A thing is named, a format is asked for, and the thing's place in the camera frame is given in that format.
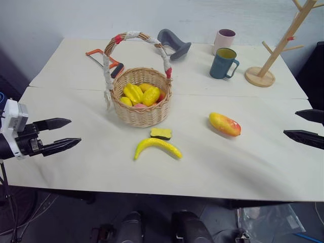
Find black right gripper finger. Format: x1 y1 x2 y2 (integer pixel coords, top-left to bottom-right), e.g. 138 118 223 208
295 109 324 127
283 130 324 150

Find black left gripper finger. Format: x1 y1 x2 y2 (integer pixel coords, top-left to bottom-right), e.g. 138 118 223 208
32 117 72 133
42 138 82 157

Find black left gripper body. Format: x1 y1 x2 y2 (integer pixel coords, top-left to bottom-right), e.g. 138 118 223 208
14 122 46 157

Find yellow fruits in basket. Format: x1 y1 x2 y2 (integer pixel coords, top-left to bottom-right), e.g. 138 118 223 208
123 83 144 105

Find wicker basket with handle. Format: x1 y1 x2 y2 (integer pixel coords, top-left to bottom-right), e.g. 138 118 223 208
102 29 174 129

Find yellow lemon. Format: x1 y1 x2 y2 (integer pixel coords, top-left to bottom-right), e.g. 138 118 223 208
141 87 161 106

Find red-orange peach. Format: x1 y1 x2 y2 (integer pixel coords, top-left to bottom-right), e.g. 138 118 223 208
154 90 167 104

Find wooden mug tree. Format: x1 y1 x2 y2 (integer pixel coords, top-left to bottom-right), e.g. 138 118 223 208
244 0 324 88

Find yellow red mango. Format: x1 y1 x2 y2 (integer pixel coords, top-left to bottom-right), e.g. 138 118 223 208
209 112 242 137

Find orange hacksaw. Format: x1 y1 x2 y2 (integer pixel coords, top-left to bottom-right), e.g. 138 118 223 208
85 48 125 79

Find clear plastic bag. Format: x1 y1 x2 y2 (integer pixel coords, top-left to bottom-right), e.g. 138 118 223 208
237 204 306 237

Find yellow banana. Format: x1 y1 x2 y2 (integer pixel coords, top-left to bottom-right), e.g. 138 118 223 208
133 138 183 161

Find yellow black sponge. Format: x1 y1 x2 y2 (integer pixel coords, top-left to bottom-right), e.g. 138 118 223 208
149 128 173 141

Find blue mug yellow inside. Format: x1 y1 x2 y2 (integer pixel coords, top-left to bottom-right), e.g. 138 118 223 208
209 47 240 79

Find dark rounded shape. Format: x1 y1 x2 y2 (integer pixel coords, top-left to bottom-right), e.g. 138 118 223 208
118 211 143 243
171 210 213 243

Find pink mug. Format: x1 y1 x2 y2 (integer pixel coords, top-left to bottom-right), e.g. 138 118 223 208
212 28 236 56

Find grey curved plastic stand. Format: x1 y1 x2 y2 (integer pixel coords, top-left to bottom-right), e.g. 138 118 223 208
157 28 192 62

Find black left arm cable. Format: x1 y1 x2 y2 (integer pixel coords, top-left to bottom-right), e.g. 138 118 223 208
0 160 20 243

